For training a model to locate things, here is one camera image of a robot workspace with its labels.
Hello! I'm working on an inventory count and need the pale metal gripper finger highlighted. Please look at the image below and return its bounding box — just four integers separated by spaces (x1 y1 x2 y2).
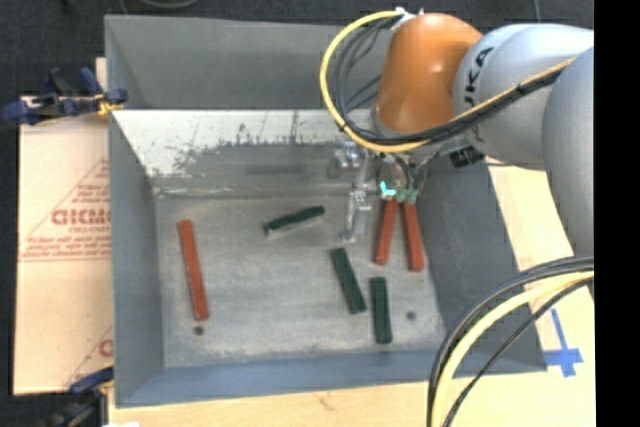
340 190 362 244
356 203 374 238

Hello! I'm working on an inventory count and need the red-brown flat block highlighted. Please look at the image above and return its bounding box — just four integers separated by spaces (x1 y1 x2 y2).
177 219 211 322
399 199 427 273
371 196 400 267

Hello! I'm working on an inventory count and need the dark green flat block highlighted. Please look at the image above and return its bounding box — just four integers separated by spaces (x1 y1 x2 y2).
262 205 327 237
368 276 394 346
328 246 368 316

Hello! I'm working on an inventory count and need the grey metal bin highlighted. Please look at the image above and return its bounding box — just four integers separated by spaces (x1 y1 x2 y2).
103 14 547 409

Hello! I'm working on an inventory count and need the brown cardboard board red print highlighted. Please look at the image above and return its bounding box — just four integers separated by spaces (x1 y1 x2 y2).
11 113 117 397

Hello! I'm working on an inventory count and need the black cylinder on white bracket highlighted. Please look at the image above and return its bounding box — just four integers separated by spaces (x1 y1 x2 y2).
448 146 485 170

